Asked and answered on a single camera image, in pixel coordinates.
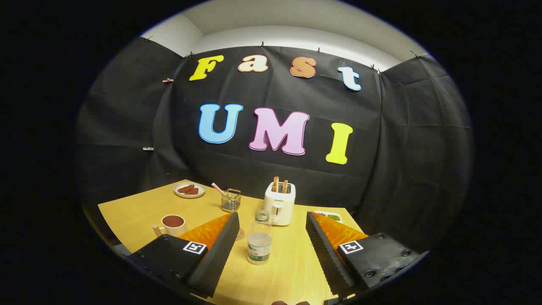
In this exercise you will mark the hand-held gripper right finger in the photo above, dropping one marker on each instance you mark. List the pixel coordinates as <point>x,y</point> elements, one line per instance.
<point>326,254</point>

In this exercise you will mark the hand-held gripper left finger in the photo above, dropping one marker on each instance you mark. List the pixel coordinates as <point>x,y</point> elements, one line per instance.
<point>220,254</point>

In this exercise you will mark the round cork coaster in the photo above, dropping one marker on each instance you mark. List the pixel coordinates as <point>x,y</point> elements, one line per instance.
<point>241,234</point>

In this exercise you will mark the cream cup brown inside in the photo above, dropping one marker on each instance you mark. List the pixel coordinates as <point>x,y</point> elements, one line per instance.
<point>172,226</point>

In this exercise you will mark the white divided dish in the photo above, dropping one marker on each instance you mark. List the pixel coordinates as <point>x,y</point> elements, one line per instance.
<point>332,217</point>

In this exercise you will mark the wooden table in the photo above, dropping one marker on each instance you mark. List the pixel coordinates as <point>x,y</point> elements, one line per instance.
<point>288,262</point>

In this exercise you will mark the pink spoon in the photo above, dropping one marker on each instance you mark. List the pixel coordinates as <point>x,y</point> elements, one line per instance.
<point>218,189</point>

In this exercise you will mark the white toaster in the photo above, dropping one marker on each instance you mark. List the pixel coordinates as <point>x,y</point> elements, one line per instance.
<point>279,207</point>

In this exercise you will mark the small white plate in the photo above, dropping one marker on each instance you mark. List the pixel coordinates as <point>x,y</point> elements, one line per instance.
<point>189,195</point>

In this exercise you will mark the red sausage piece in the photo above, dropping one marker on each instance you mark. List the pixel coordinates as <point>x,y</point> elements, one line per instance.
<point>185,188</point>
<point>193,192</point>

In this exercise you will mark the toast slice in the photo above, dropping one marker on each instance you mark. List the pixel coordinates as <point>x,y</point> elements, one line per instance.
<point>285,186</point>
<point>276,184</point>

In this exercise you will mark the black backdrop cloth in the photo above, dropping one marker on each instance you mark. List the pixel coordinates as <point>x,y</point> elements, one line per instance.
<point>381,148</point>

